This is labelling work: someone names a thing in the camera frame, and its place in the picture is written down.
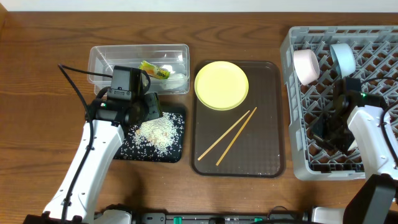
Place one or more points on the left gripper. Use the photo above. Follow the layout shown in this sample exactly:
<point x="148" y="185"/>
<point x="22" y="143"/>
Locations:
<point x="153" y="106"/>

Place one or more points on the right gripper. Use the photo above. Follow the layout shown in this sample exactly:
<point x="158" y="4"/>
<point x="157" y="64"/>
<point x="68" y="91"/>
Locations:
<point x="323" y="132"/>

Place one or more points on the rice pile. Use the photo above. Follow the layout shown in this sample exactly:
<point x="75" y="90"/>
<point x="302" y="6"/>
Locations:
<point x="158" y="133"/>

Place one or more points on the green snack wrapper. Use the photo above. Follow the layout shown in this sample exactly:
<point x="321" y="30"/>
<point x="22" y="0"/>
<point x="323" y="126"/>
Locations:
<point x="154" y="71"/>

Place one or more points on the white napkin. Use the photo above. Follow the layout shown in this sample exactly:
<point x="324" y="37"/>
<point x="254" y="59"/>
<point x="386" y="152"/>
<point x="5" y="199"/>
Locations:
<point x="179" y="77"/>

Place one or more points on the pink bowl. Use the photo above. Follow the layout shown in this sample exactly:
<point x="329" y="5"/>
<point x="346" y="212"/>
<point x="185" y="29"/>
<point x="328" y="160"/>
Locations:
<point x="306" y="66"/>

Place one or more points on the light blue bowl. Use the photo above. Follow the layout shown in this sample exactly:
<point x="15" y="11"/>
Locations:
<point x="343" y="56"/>

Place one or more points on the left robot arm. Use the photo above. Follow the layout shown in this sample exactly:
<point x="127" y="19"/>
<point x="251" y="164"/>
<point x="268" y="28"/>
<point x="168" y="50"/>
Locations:
<point x="126" y="102"/>

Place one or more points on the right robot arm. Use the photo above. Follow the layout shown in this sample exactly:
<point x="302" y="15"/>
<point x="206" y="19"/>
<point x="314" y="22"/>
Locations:
<point x="361" y="120"/>

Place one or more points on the black waste tray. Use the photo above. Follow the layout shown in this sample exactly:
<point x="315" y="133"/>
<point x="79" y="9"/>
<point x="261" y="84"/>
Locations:
<point x="174" y="149"/>

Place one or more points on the grey dishwasher rack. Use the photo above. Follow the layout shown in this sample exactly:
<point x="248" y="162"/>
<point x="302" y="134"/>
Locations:
<point x="375" y="53"/>

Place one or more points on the clear plastic bin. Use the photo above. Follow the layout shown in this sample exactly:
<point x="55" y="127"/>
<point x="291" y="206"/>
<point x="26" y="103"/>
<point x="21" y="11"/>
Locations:
<point x="103" y="59"/>

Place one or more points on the yellow plate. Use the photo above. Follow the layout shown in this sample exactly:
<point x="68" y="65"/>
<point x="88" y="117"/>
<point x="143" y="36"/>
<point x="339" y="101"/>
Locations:
<point x="221" y="85"/>

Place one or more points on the dark brown serving tray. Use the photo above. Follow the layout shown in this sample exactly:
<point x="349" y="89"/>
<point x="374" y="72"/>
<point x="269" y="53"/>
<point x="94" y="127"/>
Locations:
<point x="259" y="150"/>

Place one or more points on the left wooden chopstick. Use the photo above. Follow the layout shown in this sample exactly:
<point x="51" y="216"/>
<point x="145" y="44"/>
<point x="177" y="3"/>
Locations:
<point x="222" y="136"/>

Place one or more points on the wooden chopstick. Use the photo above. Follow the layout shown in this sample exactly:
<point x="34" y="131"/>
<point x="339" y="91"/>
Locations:
<point x="222" y="136"/>
<point x="235" y="137"/>

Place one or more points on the right wooden chopstick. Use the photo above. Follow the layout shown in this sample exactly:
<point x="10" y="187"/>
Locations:
<point x="235" y="137"/>

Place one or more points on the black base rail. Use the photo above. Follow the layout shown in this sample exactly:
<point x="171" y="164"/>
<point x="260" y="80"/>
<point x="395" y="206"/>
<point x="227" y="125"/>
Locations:
<point x="173" y="218"/>

